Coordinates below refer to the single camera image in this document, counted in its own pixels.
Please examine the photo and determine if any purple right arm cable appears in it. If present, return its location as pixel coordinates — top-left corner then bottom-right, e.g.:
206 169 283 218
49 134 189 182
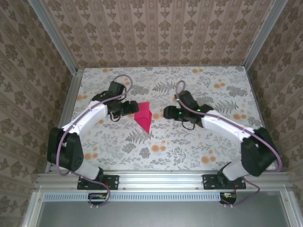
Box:
176 80 284 209

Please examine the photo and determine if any grey metal panel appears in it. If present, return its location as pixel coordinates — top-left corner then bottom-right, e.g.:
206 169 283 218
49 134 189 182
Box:
37 201 288 227

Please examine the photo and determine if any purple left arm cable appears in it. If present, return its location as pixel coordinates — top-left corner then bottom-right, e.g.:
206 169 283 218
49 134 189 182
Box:
56 74 134 210

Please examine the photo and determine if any aluminium corner post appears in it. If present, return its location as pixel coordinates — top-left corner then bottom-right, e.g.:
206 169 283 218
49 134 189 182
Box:
27 0 79 75
241 0 291 69

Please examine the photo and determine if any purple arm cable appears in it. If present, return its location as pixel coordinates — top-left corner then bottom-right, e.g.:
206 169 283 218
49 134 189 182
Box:
56 74 134 210
176 80 284 209

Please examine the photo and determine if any pink paper sheet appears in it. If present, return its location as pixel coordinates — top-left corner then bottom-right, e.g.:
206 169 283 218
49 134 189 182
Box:
134 102 154 135

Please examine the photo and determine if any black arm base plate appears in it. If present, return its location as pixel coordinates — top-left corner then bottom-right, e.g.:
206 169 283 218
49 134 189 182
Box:
203 174 247 191
77 174 119 191

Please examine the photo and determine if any floral table cover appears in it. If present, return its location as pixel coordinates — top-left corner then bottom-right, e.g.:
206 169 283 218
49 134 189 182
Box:
58 67 277 171

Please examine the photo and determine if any aluminium lower frame bar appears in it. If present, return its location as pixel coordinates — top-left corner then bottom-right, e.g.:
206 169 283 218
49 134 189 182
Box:
21 191 45 227
279 191 300 227

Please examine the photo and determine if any aluminium side rail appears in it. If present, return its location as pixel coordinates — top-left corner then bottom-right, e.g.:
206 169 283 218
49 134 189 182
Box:
45 68 83 174

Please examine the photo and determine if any black connector board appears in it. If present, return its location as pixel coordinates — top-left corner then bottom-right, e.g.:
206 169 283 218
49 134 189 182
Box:
88 192 108 206
219 192 237 205

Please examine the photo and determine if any grey slotted cable duct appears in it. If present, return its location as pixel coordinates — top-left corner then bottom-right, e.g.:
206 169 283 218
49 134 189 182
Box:
44 192 237 201

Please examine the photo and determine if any aluminium cross rail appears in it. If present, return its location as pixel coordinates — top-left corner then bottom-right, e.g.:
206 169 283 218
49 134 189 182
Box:
34 172 293 191

